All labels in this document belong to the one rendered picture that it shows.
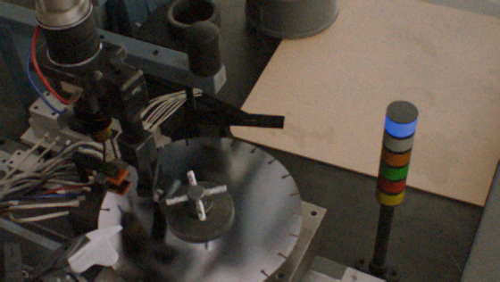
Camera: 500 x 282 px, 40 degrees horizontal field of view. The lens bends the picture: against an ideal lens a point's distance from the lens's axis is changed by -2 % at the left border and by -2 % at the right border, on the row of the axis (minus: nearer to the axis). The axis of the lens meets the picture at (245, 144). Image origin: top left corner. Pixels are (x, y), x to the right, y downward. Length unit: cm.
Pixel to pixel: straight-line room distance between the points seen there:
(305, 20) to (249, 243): 75
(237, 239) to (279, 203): 9
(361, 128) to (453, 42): 37
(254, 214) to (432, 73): 69
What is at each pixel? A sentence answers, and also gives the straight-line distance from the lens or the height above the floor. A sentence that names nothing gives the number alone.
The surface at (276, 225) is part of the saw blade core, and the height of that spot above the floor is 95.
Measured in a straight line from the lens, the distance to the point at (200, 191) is 110.
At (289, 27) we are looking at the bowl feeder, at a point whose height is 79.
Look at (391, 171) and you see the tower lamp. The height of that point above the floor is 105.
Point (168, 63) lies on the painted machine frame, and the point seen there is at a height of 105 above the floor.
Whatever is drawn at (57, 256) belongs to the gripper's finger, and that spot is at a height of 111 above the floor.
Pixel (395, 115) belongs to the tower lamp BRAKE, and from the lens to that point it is 99.
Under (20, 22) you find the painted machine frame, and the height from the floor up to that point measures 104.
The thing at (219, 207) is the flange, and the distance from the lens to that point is 113.
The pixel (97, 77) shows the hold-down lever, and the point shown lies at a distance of 90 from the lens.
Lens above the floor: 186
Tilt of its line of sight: 48 degrees down
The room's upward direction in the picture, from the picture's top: 5 degrees counter-clockwise
